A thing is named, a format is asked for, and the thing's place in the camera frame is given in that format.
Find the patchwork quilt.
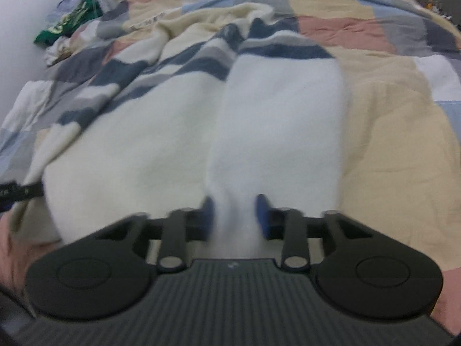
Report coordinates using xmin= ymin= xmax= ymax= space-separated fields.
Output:
xmin=0 ymin=0 xmax=461 ymax=336

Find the green printed cloth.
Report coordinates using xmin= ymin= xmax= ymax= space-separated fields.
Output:
xmin=34 ymin=0 xmax=105 ymax=46

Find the white floral cloth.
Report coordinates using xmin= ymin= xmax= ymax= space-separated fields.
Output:
xmin=44 ymin=36 xmax=80 ymax=67

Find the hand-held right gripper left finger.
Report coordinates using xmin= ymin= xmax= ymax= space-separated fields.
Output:
xmin=95 ymin=195 xmax=216 ymax=273

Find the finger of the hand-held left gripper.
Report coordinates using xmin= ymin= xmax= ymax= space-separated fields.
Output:
xmin=0 ymin=181 xmax=44 ymax=210

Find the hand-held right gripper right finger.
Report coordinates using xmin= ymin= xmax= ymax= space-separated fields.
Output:
xmin=255 ymin=194 xmax=375 ymax=273

